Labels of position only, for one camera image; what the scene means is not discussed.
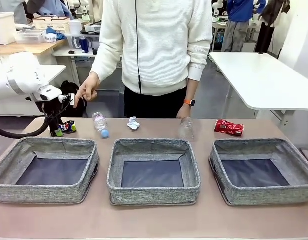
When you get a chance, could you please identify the blue cloth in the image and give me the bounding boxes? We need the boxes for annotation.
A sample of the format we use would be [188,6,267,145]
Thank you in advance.
[45,26,68,41]

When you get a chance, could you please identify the white desk with cabinet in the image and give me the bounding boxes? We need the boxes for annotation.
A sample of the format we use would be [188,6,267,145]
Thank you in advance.
[0,64,68,117]

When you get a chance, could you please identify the black backpack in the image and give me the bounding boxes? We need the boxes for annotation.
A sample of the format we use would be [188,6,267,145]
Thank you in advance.
[59,80,88,118]

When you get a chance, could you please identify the grey fabric basket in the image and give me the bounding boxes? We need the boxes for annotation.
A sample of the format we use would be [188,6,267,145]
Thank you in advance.
[0,136,100,205]
[106,138,202,207]
[208,138,308,207]

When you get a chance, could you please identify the wooden top table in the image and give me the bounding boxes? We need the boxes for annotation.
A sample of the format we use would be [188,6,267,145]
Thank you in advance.
[0,38,68,66]

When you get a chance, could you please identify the person's left forearm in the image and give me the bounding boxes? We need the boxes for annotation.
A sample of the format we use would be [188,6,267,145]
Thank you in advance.
[185,39,213,102]

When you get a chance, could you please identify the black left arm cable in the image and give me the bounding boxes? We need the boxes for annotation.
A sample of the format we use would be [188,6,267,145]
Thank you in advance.
[0,113,54,140]

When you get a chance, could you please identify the crushed black Pepsi can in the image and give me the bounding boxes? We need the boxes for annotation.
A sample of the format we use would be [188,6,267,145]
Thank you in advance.
[57,119,77,136]

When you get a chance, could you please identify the cream slatted crate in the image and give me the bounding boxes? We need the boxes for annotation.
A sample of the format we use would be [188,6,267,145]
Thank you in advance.
[32,15,71,35]

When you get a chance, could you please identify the white knit sweater torso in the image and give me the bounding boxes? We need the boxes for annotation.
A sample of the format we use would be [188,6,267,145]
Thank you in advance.
[90,0,214,97]

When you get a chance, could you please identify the person in light blue top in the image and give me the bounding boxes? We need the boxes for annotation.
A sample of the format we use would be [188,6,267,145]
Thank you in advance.
[13,0,75,25]

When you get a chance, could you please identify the black trousers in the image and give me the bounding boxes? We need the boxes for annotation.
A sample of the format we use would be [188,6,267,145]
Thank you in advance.
[123,84,189,120]

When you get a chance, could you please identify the plastic bottle with pink label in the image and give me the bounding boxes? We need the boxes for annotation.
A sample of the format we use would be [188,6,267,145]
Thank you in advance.
[91,111,111,139]

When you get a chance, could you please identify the clear plastic bin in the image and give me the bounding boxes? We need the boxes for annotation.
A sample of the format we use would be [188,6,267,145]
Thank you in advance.
[14,29,46,45]

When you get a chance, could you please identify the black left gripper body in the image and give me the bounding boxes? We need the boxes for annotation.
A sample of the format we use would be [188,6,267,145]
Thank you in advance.
[33,94,75,126]

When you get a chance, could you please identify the white paper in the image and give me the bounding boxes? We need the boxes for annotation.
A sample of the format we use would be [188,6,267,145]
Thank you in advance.
[126,116,142,131]

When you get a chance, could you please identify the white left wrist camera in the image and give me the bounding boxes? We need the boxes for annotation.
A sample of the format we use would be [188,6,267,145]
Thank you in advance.
[31,84,63,103]

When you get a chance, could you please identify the person's right hand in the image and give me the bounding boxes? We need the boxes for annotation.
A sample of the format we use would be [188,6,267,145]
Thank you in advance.
[73,72,100,107]

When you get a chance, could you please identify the translucent box with blue label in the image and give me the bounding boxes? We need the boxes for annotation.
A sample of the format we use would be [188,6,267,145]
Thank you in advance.
[68,34,83,50]

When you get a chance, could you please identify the blue spray bottle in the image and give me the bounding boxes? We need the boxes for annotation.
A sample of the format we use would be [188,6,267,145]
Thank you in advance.
[78,35,90,54]

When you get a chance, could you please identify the person's left hand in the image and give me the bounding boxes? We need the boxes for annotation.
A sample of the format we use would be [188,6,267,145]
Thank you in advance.
[176,103,194,120]

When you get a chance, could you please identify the white desktop device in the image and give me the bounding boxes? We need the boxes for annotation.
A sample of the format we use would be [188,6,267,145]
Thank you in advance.
[83,21,103,35]

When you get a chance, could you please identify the white cylindrical container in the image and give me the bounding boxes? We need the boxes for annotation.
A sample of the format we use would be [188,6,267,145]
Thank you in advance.
[68,19,83,36]

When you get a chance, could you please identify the white background desk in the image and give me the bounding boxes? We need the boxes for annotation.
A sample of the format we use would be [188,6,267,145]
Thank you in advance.
[51,46,105,91]

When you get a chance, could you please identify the person's right forearm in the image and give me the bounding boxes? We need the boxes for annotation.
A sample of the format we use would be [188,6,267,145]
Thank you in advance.
[90,37,124,82]

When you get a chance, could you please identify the white storage box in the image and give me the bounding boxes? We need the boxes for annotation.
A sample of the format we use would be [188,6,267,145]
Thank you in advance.
[0,11,17,46]

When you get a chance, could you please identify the crushed red cola can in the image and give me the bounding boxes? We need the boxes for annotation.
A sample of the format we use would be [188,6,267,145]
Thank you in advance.
[213,119,245,138]

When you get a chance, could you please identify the person in dark coat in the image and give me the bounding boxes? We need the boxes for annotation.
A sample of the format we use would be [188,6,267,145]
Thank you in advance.
[254,0,292,54]

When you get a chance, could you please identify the person in blue jacket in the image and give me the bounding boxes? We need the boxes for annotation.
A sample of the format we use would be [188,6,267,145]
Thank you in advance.
[221,0,267,54]

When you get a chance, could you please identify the thin black cord on sweater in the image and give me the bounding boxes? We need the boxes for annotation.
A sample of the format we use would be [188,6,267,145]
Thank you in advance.
[134,0,143,95]

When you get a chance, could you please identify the large white table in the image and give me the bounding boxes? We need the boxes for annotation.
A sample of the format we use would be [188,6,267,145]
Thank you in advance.
[208,51,308,126]

